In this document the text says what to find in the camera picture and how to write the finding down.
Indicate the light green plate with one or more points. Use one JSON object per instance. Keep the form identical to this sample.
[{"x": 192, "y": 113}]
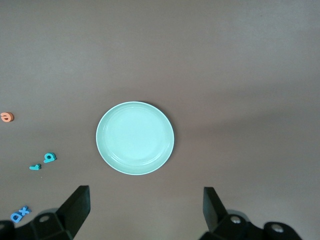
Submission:
[{"x": 135, "y": 137}]

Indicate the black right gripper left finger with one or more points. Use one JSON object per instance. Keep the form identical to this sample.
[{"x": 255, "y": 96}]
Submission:
[{"x": 72, "y": 212}]

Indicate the teal letter r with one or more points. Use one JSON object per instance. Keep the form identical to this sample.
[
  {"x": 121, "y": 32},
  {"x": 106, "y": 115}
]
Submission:
[{"x": 33, "y": 167}]

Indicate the orange letter e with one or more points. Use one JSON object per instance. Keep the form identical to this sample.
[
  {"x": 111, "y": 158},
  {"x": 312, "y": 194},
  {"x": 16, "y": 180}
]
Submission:
[{"x": 6, "y": 119}]

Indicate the blue letter x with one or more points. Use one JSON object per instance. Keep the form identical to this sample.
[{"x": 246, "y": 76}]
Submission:
[{"x": 25, "y": 210}]

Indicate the blue letter D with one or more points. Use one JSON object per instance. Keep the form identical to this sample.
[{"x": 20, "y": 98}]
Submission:
[{"x": 13, "y": 217}]

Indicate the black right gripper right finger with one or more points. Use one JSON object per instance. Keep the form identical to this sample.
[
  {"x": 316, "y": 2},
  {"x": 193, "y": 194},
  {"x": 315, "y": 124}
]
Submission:
[{"x": 217, "y": 220}]

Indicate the teal letter b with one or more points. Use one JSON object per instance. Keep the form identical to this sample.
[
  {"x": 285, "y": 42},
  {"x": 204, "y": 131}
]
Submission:
[{"x": 46, "y": 160}]

